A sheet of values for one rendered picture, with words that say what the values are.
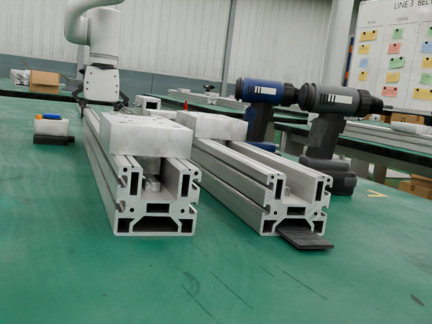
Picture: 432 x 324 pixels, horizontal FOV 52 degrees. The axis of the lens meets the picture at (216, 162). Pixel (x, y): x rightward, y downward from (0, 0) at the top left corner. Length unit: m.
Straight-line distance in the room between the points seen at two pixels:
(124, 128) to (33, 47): 11.78
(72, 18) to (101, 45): 0.10
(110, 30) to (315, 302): 1.04
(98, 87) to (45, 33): 11.06
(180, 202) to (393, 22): 3.96
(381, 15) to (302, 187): 3.94
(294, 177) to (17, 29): 11.83
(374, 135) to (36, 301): 2.29
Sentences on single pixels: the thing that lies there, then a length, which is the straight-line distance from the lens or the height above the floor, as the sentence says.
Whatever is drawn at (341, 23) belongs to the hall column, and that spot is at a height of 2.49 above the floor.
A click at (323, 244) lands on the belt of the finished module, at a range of 0.58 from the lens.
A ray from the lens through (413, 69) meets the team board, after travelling 4.14.
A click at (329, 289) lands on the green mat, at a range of 0.48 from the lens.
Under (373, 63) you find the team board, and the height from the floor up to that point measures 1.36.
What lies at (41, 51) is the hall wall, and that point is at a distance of 12.39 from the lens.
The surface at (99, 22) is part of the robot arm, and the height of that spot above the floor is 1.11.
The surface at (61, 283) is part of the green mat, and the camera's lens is 0.43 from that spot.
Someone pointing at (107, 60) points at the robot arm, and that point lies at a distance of 1.33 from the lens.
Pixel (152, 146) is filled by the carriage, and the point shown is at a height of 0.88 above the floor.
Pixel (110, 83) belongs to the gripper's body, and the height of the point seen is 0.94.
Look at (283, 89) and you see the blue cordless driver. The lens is 1.08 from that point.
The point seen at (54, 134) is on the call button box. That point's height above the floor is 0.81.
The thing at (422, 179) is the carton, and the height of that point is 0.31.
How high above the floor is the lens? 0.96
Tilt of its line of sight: 9 degrees down
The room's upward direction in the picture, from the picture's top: 7 degrees clockwise
